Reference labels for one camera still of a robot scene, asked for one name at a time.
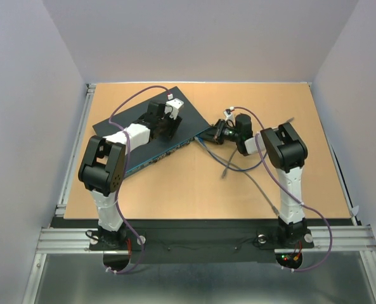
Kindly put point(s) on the aluminium rail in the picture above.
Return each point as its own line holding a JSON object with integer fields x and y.
{"x": 345, "y": 238}
{"x": 67, "y": 183}

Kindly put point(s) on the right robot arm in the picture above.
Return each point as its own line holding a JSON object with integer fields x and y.
{"x": 287, "y": 153}

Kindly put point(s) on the aluminium front rail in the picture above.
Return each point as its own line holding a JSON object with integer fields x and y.
{"x": 345, "y": 238}

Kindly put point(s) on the metal sheet panel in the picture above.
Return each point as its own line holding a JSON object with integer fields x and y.
{"x": 83, "y": 279}

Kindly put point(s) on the aluminium left side rail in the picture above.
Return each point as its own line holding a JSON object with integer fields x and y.
{"x": 67, "y": 183}

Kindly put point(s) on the grey ethernet cable long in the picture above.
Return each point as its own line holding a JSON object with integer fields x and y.
{"x": 228, "y": 163}

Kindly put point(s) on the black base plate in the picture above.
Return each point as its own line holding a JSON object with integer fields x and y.
{"x": 201, "y": 241}

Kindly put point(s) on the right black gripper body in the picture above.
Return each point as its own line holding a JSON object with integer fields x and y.
{"x": 230, "y": 133}

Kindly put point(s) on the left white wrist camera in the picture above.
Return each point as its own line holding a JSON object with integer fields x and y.
{"x": 173, "y": 107}

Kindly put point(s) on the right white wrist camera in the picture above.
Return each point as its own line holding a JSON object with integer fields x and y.
{"x": 229, "y": 114}

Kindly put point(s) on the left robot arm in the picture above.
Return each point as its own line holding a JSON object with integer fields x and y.
{"x": 103, "y": 166}

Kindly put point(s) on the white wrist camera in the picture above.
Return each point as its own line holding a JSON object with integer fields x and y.
{"x": 229, "y": 114}
{"x": 173, "y": 107}

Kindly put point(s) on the grey ethernet cable short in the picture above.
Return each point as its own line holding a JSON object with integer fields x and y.
{"x": 239, "y": 169}

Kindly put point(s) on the dark blue network switch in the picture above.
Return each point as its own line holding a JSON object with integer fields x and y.
{"x": 192, "y": 124}

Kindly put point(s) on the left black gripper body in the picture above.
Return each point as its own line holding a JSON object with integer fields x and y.
{"x": 165, "y": 124}

